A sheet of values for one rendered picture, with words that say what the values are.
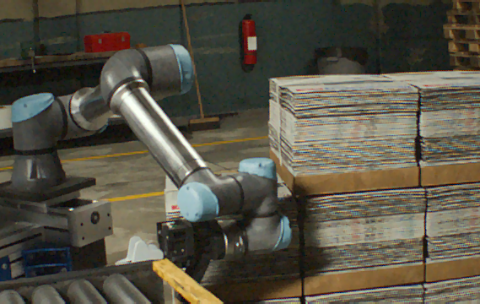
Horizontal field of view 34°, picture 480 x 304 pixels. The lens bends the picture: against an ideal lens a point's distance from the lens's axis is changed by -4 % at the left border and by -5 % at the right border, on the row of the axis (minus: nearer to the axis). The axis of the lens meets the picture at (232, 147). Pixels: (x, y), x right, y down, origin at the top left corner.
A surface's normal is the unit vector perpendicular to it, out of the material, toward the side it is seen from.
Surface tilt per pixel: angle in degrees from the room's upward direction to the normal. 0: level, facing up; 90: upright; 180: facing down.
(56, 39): 90
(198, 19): 90
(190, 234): 90
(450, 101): 90
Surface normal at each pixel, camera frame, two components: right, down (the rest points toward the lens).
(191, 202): -0.76, 0.15
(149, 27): 0.40, 0.14
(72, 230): -0.53, 0.17
